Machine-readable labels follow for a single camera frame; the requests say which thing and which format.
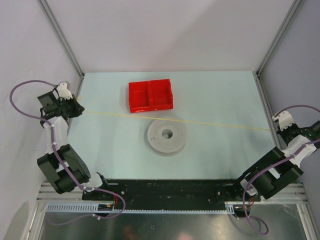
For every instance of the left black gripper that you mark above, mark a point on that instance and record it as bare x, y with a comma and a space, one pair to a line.
77, 109

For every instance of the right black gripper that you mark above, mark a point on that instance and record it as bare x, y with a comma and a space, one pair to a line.
283, 132

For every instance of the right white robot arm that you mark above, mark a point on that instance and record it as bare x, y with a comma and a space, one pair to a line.
280, 167

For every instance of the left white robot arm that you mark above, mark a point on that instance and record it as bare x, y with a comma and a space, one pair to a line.
61, 165

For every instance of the red two-compartment bin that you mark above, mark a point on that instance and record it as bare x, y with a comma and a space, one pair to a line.
150, 95

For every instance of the white plastic spool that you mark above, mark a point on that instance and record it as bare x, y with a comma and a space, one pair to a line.
167, 137

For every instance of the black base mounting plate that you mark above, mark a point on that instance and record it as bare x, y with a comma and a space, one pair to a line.
171, 194

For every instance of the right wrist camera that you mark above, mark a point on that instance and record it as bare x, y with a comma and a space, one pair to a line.
284, 120

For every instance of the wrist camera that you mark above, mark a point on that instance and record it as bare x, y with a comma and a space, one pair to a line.
63, 91
284, 120

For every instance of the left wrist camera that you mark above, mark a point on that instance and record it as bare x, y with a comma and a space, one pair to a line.
63, 91

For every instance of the grey slotted cable duct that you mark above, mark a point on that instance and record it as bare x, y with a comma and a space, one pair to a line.
227, 208

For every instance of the left aluminium frame post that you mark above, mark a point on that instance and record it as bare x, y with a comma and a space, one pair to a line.
52, 20

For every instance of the aluminium frame post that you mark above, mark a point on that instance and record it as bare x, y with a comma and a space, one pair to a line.
52, 20
286, 23

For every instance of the right aluminium frame post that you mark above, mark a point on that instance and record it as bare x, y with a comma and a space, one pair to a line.
286, 23

